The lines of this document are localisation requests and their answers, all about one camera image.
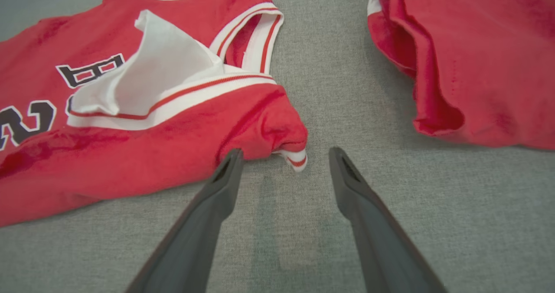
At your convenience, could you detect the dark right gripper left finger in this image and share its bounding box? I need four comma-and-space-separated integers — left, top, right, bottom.
126, 149, 244, 293

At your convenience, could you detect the red shorts white side stripe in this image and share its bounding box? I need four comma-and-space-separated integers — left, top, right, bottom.
367, 0, 555, 150

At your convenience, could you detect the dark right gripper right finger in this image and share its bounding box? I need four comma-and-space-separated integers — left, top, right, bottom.
328, 147, 447, 293

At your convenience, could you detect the grey fabric sofa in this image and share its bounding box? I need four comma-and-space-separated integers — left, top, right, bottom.
0, 0, 555, 293

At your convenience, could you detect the red basketball jersey white trim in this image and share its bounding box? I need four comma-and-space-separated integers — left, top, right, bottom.
0, 0, 309, 228

